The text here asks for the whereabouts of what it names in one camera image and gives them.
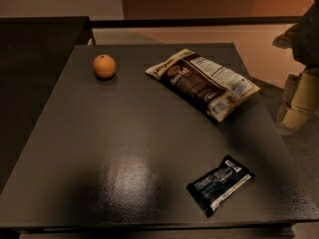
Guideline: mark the orange fruit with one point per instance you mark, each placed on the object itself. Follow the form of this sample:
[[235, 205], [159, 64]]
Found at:
[[104, 67]]

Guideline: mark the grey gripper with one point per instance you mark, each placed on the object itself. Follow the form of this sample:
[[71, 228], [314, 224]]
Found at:
[[309, 39]]

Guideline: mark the black snack packet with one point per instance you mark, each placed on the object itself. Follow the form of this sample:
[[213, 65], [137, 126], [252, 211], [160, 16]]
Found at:
[[212, 189]]

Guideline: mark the brown chip bag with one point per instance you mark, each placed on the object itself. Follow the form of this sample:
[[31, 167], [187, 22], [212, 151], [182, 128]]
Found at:
[[210, 87]]

